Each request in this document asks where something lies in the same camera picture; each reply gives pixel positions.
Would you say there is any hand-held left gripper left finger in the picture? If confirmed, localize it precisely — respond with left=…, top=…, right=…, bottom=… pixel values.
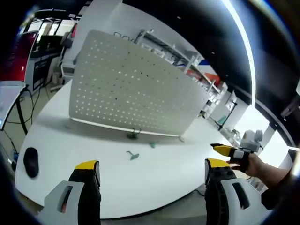
left=38, top=160, right=102, bottom=225

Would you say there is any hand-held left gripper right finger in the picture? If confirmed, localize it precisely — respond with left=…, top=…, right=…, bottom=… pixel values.
left=204, top=157, right=267, bottom=225

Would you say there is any white perforated mounting plate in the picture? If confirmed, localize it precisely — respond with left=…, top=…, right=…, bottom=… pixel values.
left=68, top=29, right=210, bottom=138

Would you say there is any person's right hand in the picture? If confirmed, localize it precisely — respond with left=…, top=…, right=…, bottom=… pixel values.
left=226, top=153, right=267, bottom=178

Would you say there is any black tripod stand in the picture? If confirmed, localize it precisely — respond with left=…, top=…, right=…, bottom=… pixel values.
left=217, top=90, right=238, bottom=131

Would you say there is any black computer mouse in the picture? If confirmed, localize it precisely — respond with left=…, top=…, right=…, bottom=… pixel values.
left=23, top=147, right=39, bottom=178

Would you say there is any white metal shelving rack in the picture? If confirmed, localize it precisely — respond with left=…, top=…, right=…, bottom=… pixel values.
left=138, top=29, right=229, bottom=97

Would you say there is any long ceiling light strip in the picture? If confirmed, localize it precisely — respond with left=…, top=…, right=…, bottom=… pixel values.
left=221, top=0, right=256, bottom=106

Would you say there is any white side table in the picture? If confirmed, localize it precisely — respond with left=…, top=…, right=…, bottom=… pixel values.
left=0, top=81, right=30, bottom=135

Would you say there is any black floor sign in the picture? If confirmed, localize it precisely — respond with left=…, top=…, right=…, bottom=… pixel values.
left=32, top=55, right=62, bottom=91

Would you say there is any red display screen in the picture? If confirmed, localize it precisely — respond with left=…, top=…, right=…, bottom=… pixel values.
left=0, top=31, right=39, bottom=82

